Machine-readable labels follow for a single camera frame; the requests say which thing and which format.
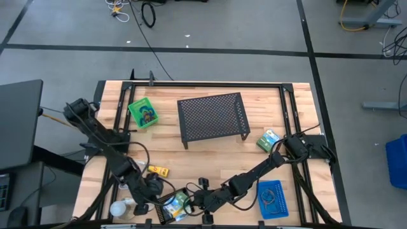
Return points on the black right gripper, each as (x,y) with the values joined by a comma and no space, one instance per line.
(210,199)

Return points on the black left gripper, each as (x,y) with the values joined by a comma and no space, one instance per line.
(151,187)

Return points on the green blue crayon box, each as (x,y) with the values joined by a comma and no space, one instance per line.
(182,198)
(268,140)
(173,210)

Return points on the black plastic basket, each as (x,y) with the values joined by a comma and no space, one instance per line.
(165,203)

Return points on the small yellow crayon box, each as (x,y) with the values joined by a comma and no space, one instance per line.
(158,170)

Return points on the blue plastic basket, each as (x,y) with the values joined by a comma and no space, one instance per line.
(280,191)

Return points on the black perforated metal riser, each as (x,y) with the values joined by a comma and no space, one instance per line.
(213,119)

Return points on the green plastic basket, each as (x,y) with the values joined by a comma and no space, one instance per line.
(143,112)

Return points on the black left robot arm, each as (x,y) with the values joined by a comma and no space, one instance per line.
(105,143)

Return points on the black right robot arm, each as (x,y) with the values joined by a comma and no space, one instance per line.
(270,165)

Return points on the grey desk foot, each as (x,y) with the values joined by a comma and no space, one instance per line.
(384,105)

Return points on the grey desk leg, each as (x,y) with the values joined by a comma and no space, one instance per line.
(378,11)

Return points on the round metal cup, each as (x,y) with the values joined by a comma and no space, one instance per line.
(118,209)

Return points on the black computer mouse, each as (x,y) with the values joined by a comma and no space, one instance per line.
(17,216)

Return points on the black side monitor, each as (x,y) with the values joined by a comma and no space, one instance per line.
(19,124)

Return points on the blue floor bin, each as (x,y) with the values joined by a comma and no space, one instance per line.
(397,160)

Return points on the black metal table frame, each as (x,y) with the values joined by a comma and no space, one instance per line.
(206,85)

